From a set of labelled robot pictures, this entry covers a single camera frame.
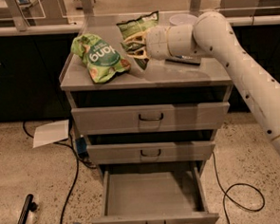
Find black bar on floor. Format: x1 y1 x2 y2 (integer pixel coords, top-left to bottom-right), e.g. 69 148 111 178
17 194 37 224

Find white bowl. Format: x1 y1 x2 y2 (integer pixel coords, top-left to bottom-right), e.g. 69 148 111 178
170 13 197 26

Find black floor cable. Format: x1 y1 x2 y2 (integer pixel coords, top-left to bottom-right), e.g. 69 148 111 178
22 117 101 224
211 148 268 224

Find dark counter cabinets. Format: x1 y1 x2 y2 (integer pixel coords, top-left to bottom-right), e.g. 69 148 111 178
0 33 76 122

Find grey drawer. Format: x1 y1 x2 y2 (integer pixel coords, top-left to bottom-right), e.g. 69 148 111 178
87 140 215 165
71 102 229 136
92 161 218 224

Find blue power adapter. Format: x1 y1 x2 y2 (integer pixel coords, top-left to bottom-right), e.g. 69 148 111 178
75 138 88 159

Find middle grey drawer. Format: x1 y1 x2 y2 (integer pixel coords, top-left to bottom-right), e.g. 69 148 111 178
87 140 215 165

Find black floor cable left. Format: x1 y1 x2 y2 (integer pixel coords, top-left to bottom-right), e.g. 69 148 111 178
22 117 101 224

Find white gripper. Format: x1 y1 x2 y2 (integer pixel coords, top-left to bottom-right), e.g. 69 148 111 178
124 25 198 60

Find grey metal drawer cabinet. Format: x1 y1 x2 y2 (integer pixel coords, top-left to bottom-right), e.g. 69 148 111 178
61 55 233 178

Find white paper sheet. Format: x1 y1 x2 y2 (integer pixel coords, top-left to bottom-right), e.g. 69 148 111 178
32 120 69 148

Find bottom grey drawer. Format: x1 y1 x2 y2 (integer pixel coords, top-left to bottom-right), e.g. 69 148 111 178
92 161 218 224

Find green jalapeno chip bag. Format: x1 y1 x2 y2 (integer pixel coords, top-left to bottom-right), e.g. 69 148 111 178
117 11 159 70

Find top grey drawer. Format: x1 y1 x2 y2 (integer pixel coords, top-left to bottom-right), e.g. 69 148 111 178
71 102 229 136

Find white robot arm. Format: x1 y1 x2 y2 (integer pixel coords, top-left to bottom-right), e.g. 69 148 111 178
121 11 280 156

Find black floor cable right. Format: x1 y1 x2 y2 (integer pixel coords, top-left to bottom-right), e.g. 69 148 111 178
211 148 268 224

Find blue silver snack packet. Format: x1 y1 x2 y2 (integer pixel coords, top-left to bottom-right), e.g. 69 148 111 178
167 56 200 65

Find light green snack bag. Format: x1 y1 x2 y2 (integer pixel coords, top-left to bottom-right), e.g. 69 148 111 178
70 33 131 84

